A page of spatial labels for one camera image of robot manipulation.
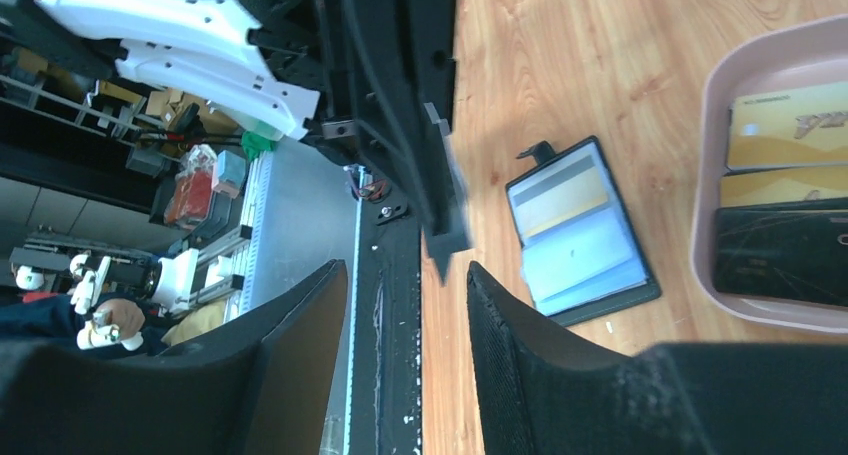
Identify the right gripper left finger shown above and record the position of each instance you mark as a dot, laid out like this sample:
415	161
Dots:
54	401

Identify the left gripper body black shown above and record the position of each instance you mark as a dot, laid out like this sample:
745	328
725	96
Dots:
303	83

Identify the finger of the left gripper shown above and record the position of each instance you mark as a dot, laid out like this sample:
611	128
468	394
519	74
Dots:
403	96

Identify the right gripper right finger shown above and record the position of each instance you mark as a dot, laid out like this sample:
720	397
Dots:
543	389

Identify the black leather card holder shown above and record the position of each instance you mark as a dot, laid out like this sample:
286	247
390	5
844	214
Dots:
543	154

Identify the grey credit card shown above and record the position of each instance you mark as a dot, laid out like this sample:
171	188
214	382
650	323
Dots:
555	194

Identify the black credit card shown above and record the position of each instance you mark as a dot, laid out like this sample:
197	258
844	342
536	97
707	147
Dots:
792	251

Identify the gold credit card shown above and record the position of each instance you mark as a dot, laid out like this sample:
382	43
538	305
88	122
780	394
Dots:
789	128
786	185

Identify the pink oval tray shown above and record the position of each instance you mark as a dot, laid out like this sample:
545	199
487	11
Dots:
804	55

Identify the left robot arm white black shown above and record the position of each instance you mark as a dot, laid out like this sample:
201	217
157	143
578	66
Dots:
196	46

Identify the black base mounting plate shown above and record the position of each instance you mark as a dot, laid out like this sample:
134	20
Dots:
384	402

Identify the person in blue sleeve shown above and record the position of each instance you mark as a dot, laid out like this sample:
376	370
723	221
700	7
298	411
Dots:
52	319

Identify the background storage shelf rack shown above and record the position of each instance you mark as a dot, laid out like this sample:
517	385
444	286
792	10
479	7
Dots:
75	183

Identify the aluminium frame rail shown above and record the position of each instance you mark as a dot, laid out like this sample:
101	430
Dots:
278	240

